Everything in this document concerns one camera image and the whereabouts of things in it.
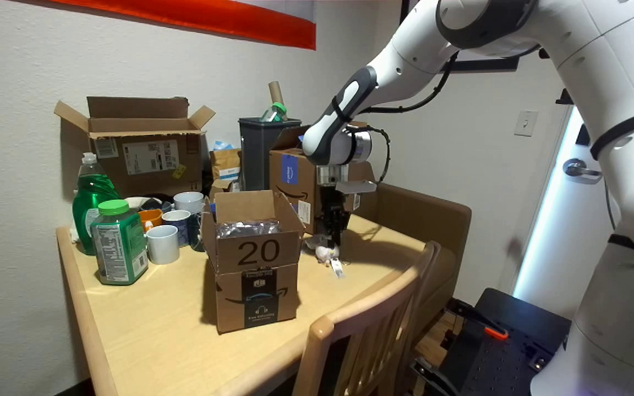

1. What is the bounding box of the small cardboard box marked 20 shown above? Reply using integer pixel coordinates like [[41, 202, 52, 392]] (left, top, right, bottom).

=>
[[200, 186, 309, 337]]

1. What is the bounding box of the plain white mug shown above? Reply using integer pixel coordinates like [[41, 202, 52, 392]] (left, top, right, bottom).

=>
[[144, 223, 182, 266]]

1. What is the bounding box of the green lidded jar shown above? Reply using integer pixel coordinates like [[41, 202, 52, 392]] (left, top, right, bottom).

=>
[[90, 198, 150, 285]]

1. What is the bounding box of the green plastic item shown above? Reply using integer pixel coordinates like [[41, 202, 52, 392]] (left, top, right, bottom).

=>
[[260, 101, 291, 124]]

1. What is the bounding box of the black robot cart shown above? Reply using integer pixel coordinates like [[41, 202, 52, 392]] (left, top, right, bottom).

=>
[[411, 285, 577, 396]]

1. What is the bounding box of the green dish soap bottle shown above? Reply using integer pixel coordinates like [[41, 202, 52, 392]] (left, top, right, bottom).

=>
[[70, 149, 126, 258]]

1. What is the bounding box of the white door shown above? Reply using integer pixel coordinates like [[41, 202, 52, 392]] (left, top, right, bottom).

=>
[[513, 101, 617, 303]]

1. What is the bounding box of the open brown cardboard box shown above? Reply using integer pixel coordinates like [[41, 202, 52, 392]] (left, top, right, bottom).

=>
[[52, 95, 217, 198]]

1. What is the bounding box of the large cardboard box blue tape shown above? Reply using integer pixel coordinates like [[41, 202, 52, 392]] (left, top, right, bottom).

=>
[[267, 146, 379, 235]]

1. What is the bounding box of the red wall banner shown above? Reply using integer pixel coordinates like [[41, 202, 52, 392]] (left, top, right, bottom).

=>
[[16, 0, 319, 53]]

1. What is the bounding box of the dark mug white rim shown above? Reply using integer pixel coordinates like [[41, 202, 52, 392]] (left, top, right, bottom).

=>
[[161, 209, 198, 249]]

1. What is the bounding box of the orange handled clamp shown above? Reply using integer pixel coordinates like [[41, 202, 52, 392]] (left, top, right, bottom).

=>
[[479, 324, 511, 346]]

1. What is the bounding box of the cardboard tube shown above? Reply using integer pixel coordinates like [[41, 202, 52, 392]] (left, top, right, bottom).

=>
[[267, 80, 291, 113]]

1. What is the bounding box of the black trash bin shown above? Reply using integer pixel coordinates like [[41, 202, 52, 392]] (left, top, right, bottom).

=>
[[237, 116, 305, 194]]

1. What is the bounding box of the white mug blue band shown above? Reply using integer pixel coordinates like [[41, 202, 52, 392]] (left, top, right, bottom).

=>
[[171, 190, 206, 217]]

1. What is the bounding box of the small white plush toy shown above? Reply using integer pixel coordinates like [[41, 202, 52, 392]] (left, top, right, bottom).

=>
[[314, 245, 347, 279]]

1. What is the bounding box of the framed blue picture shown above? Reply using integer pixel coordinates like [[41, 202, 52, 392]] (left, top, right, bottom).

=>
[[400, 0, 522, 75]]

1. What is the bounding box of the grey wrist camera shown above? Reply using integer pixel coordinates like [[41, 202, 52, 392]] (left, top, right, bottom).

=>
[[335, 175, 379, 198]]

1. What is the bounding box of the white light switch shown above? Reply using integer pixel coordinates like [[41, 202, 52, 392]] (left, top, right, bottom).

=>
[[513, 108, 541, 139]]

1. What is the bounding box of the wooden chair right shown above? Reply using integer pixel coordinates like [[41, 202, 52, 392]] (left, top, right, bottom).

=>
[[356, 181, 473, 294]]

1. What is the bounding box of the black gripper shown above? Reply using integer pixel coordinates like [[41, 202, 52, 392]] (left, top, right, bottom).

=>
[[314, 163, 356, 250]]

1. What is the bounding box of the metal door handle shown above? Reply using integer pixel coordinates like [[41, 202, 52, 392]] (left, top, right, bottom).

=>
[[561, 156, 604, 183]]

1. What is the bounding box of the orange mug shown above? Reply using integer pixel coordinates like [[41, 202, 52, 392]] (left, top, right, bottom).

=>
[[138, 206, 167, 230]]

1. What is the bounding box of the wooden chair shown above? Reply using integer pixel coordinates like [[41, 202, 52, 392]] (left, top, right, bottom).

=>
[[356, 181, 473, 294], [291, 239, 457, 396]]

